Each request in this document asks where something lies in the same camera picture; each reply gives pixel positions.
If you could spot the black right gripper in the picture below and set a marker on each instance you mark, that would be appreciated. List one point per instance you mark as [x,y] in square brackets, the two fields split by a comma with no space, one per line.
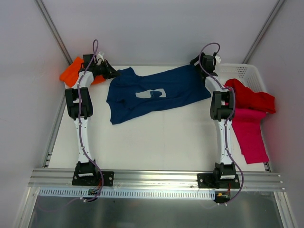
[196,61]

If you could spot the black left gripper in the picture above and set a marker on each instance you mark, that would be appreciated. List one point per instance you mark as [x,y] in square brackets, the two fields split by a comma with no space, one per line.
[106,70]

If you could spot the blue printed t shirt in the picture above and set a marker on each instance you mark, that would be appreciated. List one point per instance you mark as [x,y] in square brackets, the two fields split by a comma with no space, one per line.
[131,96]

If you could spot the red t shirt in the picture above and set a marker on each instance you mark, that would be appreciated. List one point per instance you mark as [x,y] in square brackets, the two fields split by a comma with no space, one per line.
[247,99]

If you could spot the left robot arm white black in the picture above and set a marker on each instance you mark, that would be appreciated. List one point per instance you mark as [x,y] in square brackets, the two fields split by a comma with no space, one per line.
[80,110]

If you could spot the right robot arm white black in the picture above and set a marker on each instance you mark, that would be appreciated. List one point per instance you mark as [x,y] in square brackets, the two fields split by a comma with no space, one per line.
[221,112]

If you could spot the orange folded t shirt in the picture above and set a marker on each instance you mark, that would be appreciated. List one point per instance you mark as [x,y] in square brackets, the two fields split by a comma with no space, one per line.
[72,75]

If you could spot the white plastic basket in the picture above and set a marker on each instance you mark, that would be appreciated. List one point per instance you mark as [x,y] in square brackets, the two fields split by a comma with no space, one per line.
[247,74]

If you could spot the pink t shirt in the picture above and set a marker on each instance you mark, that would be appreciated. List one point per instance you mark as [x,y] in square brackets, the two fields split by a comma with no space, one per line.
[246,125]

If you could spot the right corner metal profile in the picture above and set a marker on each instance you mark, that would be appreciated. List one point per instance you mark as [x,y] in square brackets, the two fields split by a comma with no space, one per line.
[268,22]

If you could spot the corner metal profile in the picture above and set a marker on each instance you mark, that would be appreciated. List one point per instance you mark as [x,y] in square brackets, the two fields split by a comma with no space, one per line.
[54,31]
[268,22]

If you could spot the left corner metal profile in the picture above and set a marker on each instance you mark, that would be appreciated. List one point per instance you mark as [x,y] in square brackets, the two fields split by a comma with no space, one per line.
[54,31]

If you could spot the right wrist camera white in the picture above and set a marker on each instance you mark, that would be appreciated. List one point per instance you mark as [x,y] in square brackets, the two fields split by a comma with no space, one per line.
[217,59]

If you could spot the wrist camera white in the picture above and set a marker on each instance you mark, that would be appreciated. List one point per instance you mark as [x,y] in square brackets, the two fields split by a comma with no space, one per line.
[217,59]
[100,56]

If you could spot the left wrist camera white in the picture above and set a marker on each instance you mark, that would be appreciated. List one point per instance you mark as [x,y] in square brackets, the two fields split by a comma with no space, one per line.
[100,56]

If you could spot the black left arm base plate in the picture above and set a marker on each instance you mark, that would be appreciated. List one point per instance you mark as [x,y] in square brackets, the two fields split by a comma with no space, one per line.
[107,178]

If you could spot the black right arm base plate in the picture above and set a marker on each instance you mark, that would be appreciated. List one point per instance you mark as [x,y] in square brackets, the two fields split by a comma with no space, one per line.
[207,180]

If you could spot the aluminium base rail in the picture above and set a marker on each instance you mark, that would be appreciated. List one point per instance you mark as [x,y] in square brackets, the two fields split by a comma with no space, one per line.
[159,180]

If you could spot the white slotted cable duct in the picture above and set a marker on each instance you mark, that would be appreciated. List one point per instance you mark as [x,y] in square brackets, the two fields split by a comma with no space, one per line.
[128,193]

